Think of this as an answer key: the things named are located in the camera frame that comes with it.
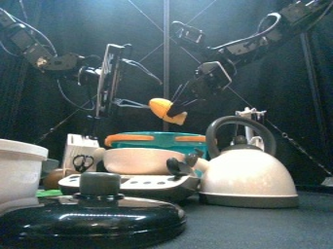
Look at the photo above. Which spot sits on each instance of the yellow toy corn cob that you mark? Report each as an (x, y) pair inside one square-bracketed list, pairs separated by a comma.
[(159, 108)]

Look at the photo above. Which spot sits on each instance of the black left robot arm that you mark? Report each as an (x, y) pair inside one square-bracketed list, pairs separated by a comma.
[(30, 45)]

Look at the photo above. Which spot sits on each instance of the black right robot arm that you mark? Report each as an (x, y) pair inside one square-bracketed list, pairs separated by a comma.
[(252, 43)]

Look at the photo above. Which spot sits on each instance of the teal basket with orange rim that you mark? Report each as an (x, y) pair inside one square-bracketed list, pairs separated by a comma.
[(161, 141)]

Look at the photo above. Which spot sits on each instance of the white utensil rack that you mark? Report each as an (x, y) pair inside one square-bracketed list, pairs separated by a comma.
[(252, 121)]

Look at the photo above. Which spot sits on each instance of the white toy knife block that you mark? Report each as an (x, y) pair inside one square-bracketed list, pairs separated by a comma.
[(78, 149)]

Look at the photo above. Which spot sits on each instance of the brown toy food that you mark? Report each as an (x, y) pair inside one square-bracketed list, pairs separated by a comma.
[(54, 179)]

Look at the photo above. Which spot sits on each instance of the white toy pot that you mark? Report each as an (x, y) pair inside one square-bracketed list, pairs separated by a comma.
[(19, 175)]

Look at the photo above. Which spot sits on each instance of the black glossy pot lid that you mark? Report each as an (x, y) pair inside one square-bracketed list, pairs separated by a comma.
[(95, 220)]

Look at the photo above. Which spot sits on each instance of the grey vertical frame pole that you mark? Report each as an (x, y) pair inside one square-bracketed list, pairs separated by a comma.
[(166, 48)]

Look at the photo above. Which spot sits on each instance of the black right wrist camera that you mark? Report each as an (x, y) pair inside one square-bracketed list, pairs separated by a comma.
[(187, 33)]

